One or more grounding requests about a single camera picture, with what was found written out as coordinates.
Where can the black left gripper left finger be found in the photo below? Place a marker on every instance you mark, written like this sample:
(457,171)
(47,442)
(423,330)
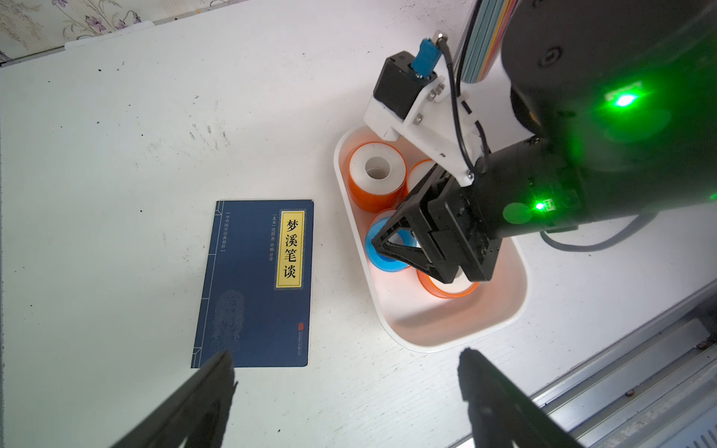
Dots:
(196,415)

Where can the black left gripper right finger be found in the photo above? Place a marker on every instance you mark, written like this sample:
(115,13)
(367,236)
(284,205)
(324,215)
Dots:
(501,415)

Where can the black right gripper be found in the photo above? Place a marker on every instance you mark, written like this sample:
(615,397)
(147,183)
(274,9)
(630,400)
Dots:
(437,230)

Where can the orange sealing tape bottom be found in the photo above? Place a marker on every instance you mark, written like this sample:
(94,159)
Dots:
(458,288)

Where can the orange sealing tape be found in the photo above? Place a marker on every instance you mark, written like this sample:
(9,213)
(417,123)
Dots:
(417,173)
(458,288)
(380,262)
(376,176)

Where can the blue sealing tape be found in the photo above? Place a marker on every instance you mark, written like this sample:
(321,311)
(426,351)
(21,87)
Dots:
(401,238)

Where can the white storage box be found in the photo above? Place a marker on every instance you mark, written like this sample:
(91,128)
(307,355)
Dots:
(411,315)

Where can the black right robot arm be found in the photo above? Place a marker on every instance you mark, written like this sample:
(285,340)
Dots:
(620,101)

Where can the blue book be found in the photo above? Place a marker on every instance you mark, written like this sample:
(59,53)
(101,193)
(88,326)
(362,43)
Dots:
(256,297)

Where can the blue-capped pencil tube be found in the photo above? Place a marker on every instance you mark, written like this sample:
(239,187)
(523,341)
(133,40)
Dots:
(483,35)

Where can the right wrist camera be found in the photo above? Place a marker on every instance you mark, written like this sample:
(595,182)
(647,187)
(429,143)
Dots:
(416,98)

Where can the aluminium front rail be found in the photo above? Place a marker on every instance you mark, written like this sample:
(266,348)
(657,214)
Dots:
(655,387)

